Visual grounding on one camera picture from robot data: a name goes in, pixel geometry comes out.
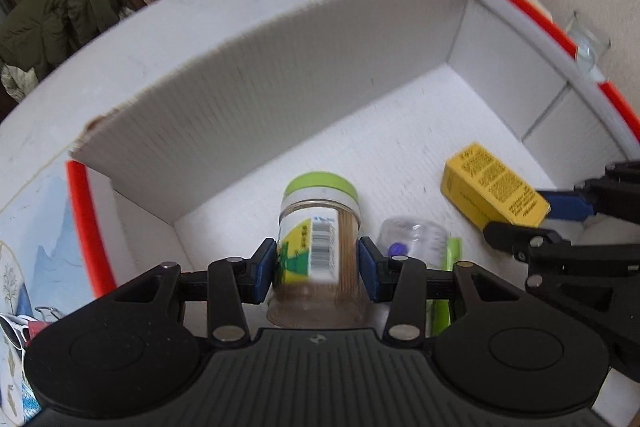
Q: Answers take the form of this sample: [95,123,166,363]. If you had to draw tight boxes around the clear plastic bottle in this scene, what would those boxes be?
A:
[376,217,449,269]

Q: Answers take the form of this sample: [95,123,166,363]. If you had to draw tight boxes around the clear drinking glass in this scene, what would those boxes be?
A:
[565,10,611,83]

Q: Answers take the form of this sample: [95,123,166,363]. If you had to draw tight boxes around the white sunglasses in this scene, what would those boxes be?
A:
[0,313,32,351]

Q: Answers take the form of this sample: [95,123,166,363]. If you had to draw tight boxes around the green white tube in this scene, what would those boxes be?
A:
[428,237,462,337]

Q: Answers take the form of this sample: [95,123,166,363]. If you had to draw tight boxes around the red white cardboard box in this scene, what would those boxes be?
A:
[67,0,639,296]

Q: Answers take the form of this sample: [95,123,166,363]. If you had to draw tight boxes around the blue landscape table mat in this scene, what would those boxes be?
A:
[0,166,97,425]

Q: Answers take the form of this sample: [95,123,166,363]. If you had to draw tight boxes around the yellow small box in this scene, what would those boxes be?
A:
[440,143,550,230]

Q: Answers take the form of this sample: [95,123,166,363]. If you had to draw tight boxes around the red binder clip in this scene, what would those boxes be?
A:
[28,306,65,338]

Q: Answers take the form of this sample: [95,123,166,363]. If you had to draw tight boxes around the olive green jacket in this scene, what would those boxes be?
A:
[1,0,130,80]

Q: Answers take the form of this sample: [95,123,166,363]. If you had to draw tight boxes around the toothpick jar green lid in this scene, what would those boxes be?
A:
[267,171,363,329]

